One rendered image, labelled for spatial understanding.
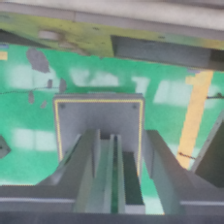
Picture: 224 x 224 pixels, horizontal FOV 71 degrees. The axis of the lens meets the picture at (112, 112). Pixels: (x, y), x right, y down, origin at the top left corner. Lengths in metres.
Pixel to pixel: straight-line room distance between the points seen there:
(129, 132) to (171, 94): 0.57
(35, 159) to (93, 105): 1.02
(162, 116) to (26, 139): 1.39
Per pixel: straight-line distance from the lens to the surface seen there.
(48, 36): 0.36
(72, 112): 1.23
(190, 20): 0.24
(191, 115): 1.68
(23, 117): 1.79
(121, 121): 1.20
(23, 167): 2.05
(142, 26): 0.24
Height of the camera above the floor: 1.46
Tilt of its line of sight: 75 degrees down
